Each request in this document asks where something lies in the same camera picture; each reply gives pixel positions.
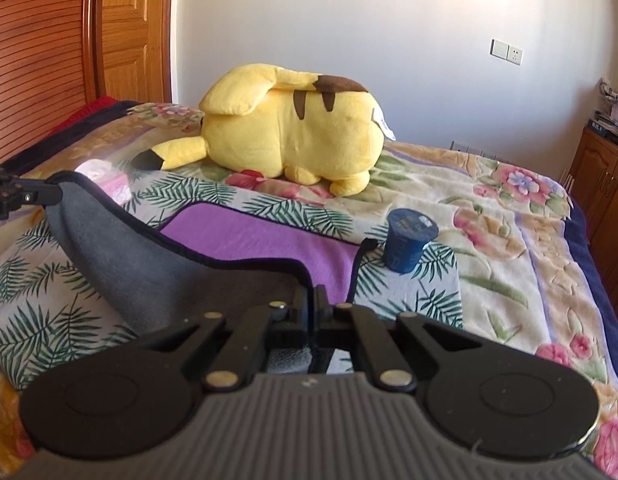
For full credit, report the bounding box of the purple and grey towel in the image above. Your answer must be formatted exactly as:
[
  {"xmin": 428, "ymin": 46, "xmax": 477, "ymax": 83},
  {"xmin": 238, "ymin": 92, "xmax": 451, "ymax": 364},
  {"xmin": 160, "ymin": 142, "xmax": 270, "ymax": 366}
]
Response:
[{"xmin": 45, "ymin": 171, "xmax": 378, "ymax": 342}]

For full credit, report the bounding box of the palm leaf printed cloth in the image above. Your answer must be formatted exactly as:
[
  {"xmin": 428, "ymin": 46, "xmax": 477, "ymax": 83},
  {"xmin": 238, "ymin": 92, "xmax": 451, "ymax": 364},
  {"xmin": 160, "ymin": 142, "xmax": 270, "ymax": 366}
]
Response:
[{"xmin": 0, "ymin": 166, "xmax": 465, "ymax": 392}]

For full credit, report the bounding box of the pink tissue pack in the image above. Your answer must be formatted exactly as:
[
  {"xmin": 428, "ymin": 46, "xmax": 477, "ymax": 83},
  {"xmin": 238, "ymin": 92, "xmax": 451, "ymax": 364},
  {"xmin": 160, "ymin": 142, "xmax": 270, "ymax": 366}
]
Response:
[{"xmin": 76, "ymin": 159, "xmax": 130, "ymax": 205}]

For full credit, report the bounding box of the red blanket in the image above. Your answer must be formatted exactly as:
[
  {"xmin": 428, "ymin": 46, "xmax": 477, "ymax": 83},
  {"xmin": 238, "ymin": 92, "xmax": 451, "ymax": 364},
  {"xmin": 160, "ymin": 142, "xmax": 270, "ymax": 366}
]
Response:
[{"xmin": 45, "ymin": 95, "xmax": 120, "ymax": 137}]

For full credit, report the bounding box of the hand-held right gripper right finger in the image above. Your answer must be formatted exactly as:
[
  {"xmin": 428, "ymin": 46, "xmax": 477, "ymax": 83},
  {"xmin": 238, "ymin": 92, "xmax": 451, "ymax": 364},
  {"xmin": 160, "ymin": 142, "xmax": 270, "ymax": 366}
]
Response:
[{"xmin": 313, "ymin": 285, "xmax": 484, "ymax": 394}]

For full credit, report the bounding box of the dark blue cup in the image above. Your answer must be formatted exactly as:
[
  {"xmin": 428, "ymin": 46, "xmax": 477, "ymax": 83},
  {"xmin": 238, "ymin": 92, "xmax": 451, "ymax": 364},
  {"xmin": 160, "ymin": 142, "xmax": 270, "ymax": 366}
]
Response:
[{"xmin": 382, "ymin": 208, "xmax": 439, "ymax": 275}]

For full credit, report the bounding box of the wooden slatted headboard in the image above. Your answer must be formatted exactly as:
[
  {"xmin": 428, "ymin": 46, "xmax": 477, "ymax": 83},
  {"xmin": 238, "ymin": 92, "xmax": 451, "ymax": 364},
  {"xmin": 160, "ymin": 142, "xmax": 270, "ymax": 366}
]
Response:
[{"xmin": 0, "ymin": 0, "xmax": 98, "ymax": 173}]

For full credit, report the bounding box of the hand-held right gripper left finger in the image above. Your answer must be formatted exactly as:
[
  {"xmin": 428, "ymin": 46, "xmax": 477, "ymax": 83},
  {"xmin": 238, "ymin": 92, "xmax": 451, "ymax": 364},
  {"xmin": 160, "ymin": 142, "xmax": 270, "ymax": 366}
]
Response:
[{"xmin": 138, "ymin": 286, "xmax": 311, "ymax": 394}]

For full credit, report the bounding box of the wooden door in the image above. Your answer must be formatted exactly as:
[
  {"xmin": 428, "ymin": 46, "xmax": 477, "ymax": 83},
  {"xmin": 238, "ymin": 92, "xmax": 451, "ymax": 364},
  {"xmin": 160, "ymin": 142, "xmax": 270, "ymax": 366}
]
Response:
[{"xmin": 95, "ymin": 0, "xmax": 176, "ymax": 105}]

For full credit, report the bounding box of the dark blue bed sheet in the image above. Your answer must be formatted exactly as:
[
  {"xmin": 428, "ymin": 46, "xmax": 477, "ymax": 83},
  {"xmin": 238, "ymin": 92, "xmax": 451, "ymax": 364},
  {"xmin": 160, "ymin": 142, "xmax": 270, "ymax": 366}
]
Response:
[{"xmin": 563, "ymin": 199, "xmax": 618, "ymax": 391}]

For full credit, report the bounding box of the yellow plush toy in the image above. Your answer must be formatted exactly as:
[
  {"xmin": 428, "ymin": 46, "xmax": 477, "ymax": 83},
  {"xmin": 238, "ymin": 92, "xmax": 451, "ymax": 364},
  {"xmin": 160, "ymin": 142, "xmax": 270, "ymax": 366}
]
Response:
[{"xmin": 130, "ymin": 63, "xmax": 396, "ymax": 197}]

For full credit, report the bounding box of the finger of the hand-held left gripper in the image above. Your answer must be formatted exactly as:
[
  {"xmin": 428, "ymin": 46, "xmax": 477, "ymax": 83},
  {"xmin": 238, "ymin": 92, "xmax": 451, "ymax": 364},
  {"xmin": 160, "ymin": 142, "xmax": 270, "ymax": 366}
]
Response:
[{"xmin": 7, "ymin": 174, "xmax": 64, "ymax": 207}]

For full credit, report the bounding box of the stack of books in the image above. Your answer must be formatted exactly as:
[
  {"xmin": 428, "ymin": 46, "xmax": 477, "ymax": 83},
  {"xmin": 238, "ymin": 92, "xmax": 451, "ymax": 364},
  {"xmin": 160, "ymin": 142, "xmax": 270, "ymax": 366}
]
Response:
[{"xmin": 586, "ymin": 77, "xmax": 618, "ymax": 152}]

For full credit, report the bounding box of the wooden cabinet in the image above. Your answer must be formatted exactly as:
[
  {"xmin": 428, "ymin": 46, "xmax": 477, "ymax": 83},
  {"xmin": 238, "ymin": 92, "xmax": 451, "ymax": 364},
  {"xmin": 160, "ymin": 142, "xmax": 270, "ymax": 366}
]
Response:
[{"xmin": 570, "ymin": 127, "xmax": 618, "ymax": 307}]

